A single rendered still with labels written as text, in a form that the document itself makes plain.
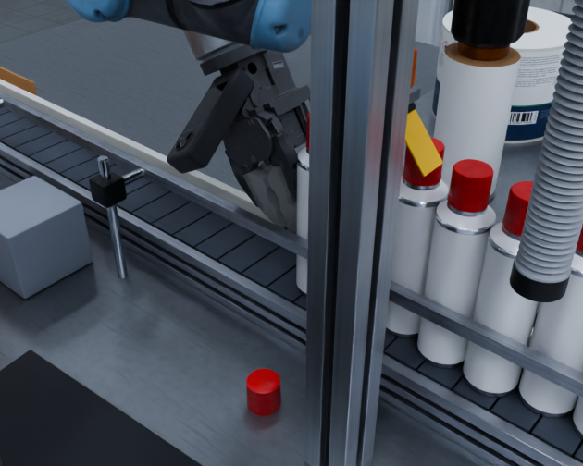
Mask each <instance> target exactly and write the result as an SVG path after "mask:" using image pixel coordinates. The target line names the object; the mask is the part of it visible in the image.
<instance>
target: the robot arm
mask: <svg viewBox="0 0 583 466"><path fill-rule="evenodd" d="M66 1H67V3H68V5H69V6H70V7H71V8H72V10H73V11H74V12H75V13H76V14H78V15H79V16H80V17H82V18H84V19H86V20H89V21H91V22H105V21H111V22H117V21H120V20H122V19H124V18H140V19H143V20H147V21H151V22H154V23H158V24H162V25H166V26H170V27H174V28H178V29H182V30H183V32H184V34H185V36H186V39H187V41H188V43H189V46H190V47H191V49H192V53H193V55H194V57H195V59H196V60H199V61H200V60H203V62H204V63H202V64H200V67H201V69H202V71H203V73H204V75H205V76H206V75H209V74H212V73H214V72H216V71H220V73H221V76H219V77H216V78H215V79H214V81H213V82H212V84H211V86H210V87H209V89H208V91H207V92H206V94H205V96H204V98H203V100H202V101H201V103H199V105H198V107H197V108H196V110H195V112H194V113H193V115H192V117H191V119H190V121H189V122H188V124H187V125H186V127H185V129H184V130H183V132H182V133H181V134H180V136H179V138H178V139H177V141H176V143H175V145H174V146H173V148H172V150H171V151H170V153H169V155H168V156H167V162H168V163H169V164H170V165H171V166H173V167H174V168H175V169H176V170H178V171H179V172H180V173H181V174H184V173H188V172H191V171H194V170H197V169H201V168H204V167H206V166H207V165H208V164H209V162H210V160H211V158H212V157H213V155H214V153H215V151H216V150H217V147H218V145H219V144H220V143H221V141H222V139H223V141H224V145H225V149H226V151H225V154H226V155H227V157H228V158H229V162H230V166H231V169H232V171H233V174H234V176H235V178H236V179H237V181H238V182H239V184H240V185H241V187H242V189H243V190H244V191H245V193H246V194H247V195H248V196H249V198H250V199H251V200H252V202H253V203H254V205H255V206H256V207H258V208H260V209H261V211H262V212H263V213H264V214H265V216H266V217H267V218H268V219H269V220H271V221H272V222H273V223H274V224H275V225H277V226H279V227H282V228H284V229H286V230H288V231H290V232H291V233H293V234H296V235H297V160H296V157H297V152H296V151H295V149H294V148H296V147H299V146H300V145H302V144H304V143H306V125H307V115H308V113H309V111H308V109H307V106H306V104H305V101H306V100H308V99H309V102H310V90H309V88H308V85H305V86H303V87H300V88H297V87H296V86H295V83H294V81H293V78H292V74H291V72H290V70H289V68H288V65H287V63H286V60H285V58H284V55H283V53H288V52H292V51H294V50H296V49H297V48H299V47H300V46H301V45H302V44H303V43H304V42H305V40H306V39H307V38H308V36H309V34H310V33H311V16H312V0H66ZM260 161H263V163H261V165H260V166H258V165H259V162H260ZM0 466H4V465H3V462H2V460H1V457H0Z"/></svg>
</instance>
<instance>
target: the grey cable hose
mask: <svg viewBox="0 0 583 466"><path fill-rule="evenodd" d="M574 1H575V3H576V4H577V5H576V6H574V7H573V8H572V11H573V12H574V13H575V14H574V15H572V16H571V17H570V20H571V22H572V23H571V24H570V25H569V26H568V29H569V31H570V32H568V33H567V34H566V36H565V37H566V39H567V40H568V41H567V42H565V43H564V48H565V50H564V51H563V52H562V55H563V57H564V58H563V59H562V60H561V61H560V64H561V67H559V69H558V72H559V74H560V75H558V76H557V78H556V80H557V83H556V84H555V86H554V88H555V92H554V93H553V95H552V96H553V99H552V102H551V104H552V107H551V108H550V110H549V111H550V114H549V115H548V122H547V124H546V130H545V131H544V136H545V137H544V138H543V140H542V143H543V144H542V145H541V147H540V148H541V152H540V159H539V160H538V166H537V168H536V174H535V176H534V177H535V179H534V181H533V187H532V189H531V193H530V200H529V202H528V207H527V213H526V219H525V222H524V226H523V231H522V234H521V239H520V243H519V246H518V251H517V255H516V257H515V259H514V263H513V267H512V272H511V275H510V285H511V287H512V289H513V290H514V291H515V292H516V293H517V294H519V295H520V296H522V297H524V298H525V299H528V300H533V301H537V302H553V301H557V300H559V299H561V298H562V297H563V296H564V295H565V292H566V288H567V285H568V281H569V278H570V275H571V265H572V261H573V259H574V254H575V251H576V247H577V242H578V239H579V235H580V232H581V231H580V230H581V228H582V224H583V0H574Z"/></svg>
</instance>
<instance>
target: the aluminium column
mask: <svg viewBox="0 0 583 466"><path fill-rule="evenodd" d="M418 5H419V0H312V16H311V73H310V131H309V189H308V246H307V304H306V362H305V419H304V466H369V465H370V464H371V463H372V461H373V450H374V441H375V432H376V422H377V413H378V396H379V387H380V377H381V368H382V359H383V350H384V341H385V332H386V323H387V313H388V304H389V295H390V286H391V269H392V259H393V250H394V241H395V232H396V223H397V214H398V204H399V195H400V186H401V176H402V168H403V150H404V141H405V132H406V122H407V114H408V105H409V95H410V86H411V77H412V67H413V59H414V50H415V40H416V23H417V13H418Z"/></svg>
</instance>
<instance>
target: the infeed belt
mask: <svg viewBox="0 0 583 466"><path fill-rule="evenodd" d="M0 142H2V143H3V144H4V145H6V146H8V147H10V148H12V149H13V150H15V151H17V152H19V153H21V154H23V155H25V156H27V157H29V158H30V159H31V160H33V161H35V162H37V163H39V164H40V165H42V166H45V167H47V168H48V169H50V170H52V171H54V172H56V173H57V174H58V175H60V176H62V177H64V178H66V179H68V180H70V181H72V182H74V183H75V184H77V185H79V186H81V187H83V188H84V189H86V190H88V191H91V188H90V183H89V179H90V178H92V177H94V176H96V175H98V174H100V172H99V166H98V161H97V158H98V157H99V156H101V155H99V154H97V153H94V152H92V151H90V150H88V149H86V148H84V147H82V146H80V145H79V144H77V143H75V142H73V141H70V140H68V139H66V138H64V137H62V136H60V135H58V134H56V133H54V132H53V131H51V130H49V129H46V128H44V127H42V126H40V125H38V124H36V123H34V122H32V121H30V120H28V119H27V118H25V117H23V116H20V115H18V114H16V113H14V112H12V111H10V110H8V109H6V108H4V107H2V108H0ZM125 187H126V192H127V198H126V200H124V201H122V202H119V203H117V207H119V208H120V209H122V210H124V211H126V212H128V213H129V214H131V215H134V216H136V217H137V218H139V219H141V220H142V221H144V222H145V223H147V224H149V225H151V226H153V227H155V228H157V229H159V230H161V231H163V232H164V233H166V234H168V235H169V236H171V237H172V238H174V239H177V240H179V241H181V242H182V243H184V244H186V245H188V246H190V247H191V248H193V249H195V250H197V251H199V252H200V253H202V254H204V255H206V256H207V257H209V258H211V259H213V260H215V261H217V262H218V263H220V264H223V265H225V266H226V267H228V268H229V269H231V270H233V271H234V272H236V273H238V274H240V275H242V276H244V277H246V278H248V279H250V280H252V281H253V282H255V283H256V284H258V285H260V286H261V287H263V288H266V289H268V290H269V291H271V292H273V293H275V294H277V295H279V296H280V297H282V298H283V299H285V300H287V301H289V302H291V303H293V304H295V305H296V306H298V307H300V308H302V309H304V310H305V311H306V304H307V298H306V297H305V296H303V295H302V294H301V293H300V292H299V291H298V289H297V287H296V253H294V252H292V251H289V250H287V249H285V248H283V247H281V246H279V245H278V244H276V243H274V242H272V241H270V240H268V239H265V238H263V237H261V236H259V235H257V234H255V233H254V232H252V231H250V230H248V229H246V228H244V227H241V226H239V225H237V224H235V223H233V222H231V221H229V220H228V219H226V218H224V217H222V216H220V215H217V214H215V213H213V212H211V211H209V210H207V209H205V208H204V207H202V206H200V205H198V204H196V203H194V202H191V201H189V200H187V199H185V198H183V197H181V196H179V195H178V194H176V193H174V192H172V191H170V190H167V189H165V188H163V187H161V186H159V185H157V184H155V183H154V182H152V181H150V180H148V179H146V178H140V179H138V180H136V181H134V182H132V183H131V184H129V185H127V186H125ZM417 339H418V337H413V338H403V337H396V336H393V335H391V334H390V333H388V332H387V331H386V332H385V341H384V350H383V353H384V354H385V355H387V356H389V357H391V358H393V359H394V360H395V361H397V362H400V363H401V364H403V365H405V366H407V367H409V368H411V369H412V370H414V371H416V372H418V373H420V374H422V375H424V376H425V377H427V378H428V379H430V380H432V381H434V382H436V383H438V384H439V385H441V386H444V387H446V388H447V389H449V390H451V391H452V392H454V393H455V394H457V395H459V396H461V397H463V398H464V399H467V400H469V401H471V402H473V403H474V404H476V405H478V406H479V407H481V408H482V409H484V410H486V411H489V412H490V413H492V414H494V415H496V416H498V417H500V418H501V419H503V420H505V421H506V422H508V423H510V424H512V425H514V426H516V427H517V428H519V429H521V430H523V431H525V432H526V433H528V434H530V435H533V436H535V437H536V438H537V439H539V440H541V441H543V442H544V443H546V444H548V445H550V446H552V447H553V448H556V449H558V450H560V451H562V452H563V453H564V454H566V455H568V456H570V457H571V458H573V459H575V460H578V461H579V462H581V463H583V439H582V438H580V436H579V435H578V434H577V433H576V431H575V429H574V427H573V425H572V414H573V412H572V413H570V414H569V415H567V416H565V417H561V418H550V417H545V416H542V415H539V414H537V413H536V412H534V411H531V410H530V409H529V408H528V407H526V406H525V404H524V403H523V402H522V401H521V399H520V397H519V396H518V386H517V388H516V390H515V391H514V392H513V393H511V394H510V395H507V396H504V397H498V398H495V397H488V396H484V395H481V394H479V393H478V392H476V391H475V390H473V389H472V388H470V387H469V386H468V385H467V383H466V382H465V380H464V378H463V374H462V369H463V366H464V365H461V366H459V367H455V368H440V367H436V366H433V365H431V364H429V363H427V362H425V361H424V360H423V359H422V358H421V357H420V356H419V354H418V352H417V348H416V342H417Z"/></svg>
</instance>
